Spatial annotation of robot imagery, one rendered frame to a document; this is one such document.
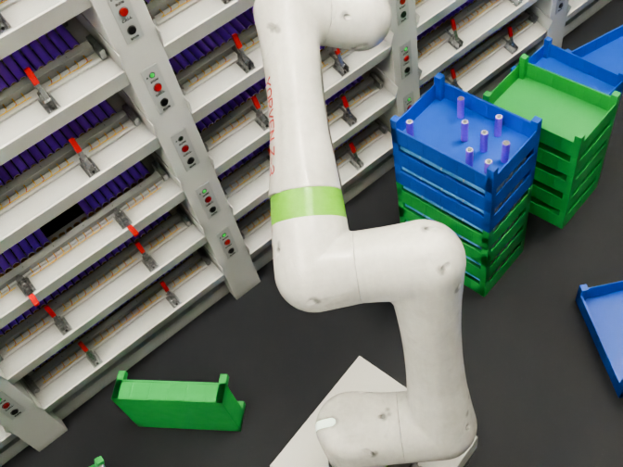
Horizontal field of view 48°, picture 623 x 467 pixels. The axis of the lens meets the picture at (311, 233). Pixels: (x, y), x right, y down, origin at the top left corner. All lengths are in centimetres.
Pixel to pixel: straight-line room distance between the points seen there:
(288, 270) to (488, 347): 109
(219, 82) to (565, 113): 98
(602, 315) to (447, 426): 92
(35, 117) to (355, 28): 66
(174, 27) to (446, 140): 72
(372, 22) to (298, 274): 44
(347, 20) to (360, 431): 71
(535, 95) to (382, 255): 122
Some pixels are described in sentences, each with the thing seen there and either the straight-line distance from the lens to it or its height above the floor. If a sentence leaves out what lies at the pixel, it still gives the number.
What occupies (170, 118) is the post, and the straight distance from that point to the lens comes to 162.
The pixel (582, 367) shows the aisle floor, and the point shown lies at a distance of 203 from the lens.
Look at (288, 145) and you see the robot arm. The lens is 107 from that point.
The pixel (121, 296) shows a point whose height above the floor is 34.
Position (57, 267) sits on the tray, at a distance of 175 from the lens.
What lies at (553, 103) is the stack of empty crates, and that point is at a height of 32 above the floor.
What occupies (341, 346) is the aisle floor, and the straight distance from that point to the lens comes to 204.
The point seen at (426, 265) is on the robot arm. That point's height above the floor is 97.
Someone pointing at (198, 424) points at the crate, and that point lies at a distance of 200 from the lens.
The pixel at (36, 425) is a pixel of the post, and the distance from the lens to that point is 210.
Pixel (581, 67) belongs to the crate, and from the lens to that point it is 259.
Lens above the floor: 181
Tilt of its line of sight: 53 degrees down
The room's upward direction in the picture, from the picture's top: 15 degrees counter-clockwise
